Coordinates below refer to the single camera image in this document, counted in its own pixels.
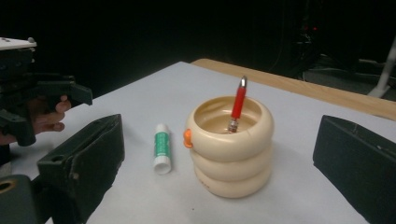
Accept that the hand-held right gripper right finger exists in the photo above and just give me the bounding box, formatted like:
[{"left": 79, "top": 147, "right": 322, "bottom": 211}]
[{"left": 312, "top": 115, "right": 396, "bottom": 224}]

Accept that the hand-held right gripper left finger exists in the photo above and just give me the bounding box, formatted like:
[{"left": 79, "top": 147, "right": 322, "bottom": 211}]
[{"left": 36, "top": 113, "right": 126, "bottom": 224}]

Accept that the green and white glue stick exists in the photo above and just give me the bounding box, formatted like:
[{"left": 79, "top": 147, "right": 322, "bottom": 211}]
[{"left": 152, "top": 122, "right": 173, "bottom": 175}]

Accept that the cream ringed pen holder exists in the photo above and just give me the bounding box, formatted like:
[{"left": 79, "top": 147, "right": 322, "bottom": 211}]
[{"left": 182, "top": 95, "right": 276, "bottom": 199}]

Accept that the red pen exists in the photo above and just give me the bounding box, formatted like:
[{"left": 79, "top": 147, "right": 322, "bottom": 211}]
[{"left": 227, "top": 75, "right": 248, "bottom": 134}]

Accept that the white metal stand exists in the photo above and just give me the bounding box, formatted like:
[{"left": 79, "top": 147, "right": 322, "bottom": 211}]
[{"left": 367, "top": 35, "right": 396, "bottom": 99}]

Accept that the black equipment rack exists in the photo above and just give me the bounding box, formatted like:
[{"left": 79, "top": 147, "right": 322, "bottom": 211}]
[{"left": 290, "top": 15, "right": 323, "bottom": 68}]

